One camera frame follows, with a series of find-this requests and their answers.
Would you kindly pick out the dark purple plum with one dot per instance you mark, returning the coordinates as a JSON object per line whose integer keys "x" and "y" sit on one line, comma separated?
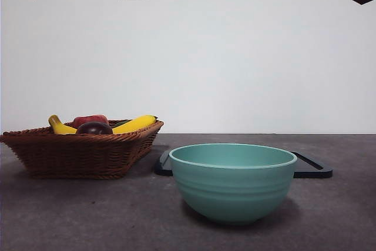
{"x": 94, "y": 129}

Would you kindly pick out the brown wicker basket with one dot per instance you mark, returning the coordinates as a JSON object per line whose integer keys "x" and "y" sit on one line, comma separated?
{"x": 76, "y": 157}

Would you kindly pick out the teal ribbed bowl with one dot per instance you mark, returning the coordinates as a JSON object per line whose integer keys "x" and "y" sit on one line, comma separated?
{"x": 232, "y": 189}

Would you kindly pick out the black rectangular tray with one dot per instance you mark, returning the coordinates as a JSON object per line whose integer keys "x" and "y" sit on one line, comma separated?
{"x": 311, "y": 171}

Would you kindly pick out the green avocado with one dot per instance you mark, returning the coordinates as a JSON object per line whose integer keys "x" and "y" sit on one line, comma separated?
{"x": 121, "y": 122}

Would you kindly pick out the red apple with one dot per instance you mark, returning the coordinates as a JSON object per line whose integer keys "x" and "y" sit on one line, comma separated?
{"x": 91, "y": 118}

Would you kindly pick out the yellow banana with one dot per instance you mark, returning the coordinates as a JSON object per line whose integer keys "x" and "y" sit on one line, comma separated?
{"x": 138, "y": 123}

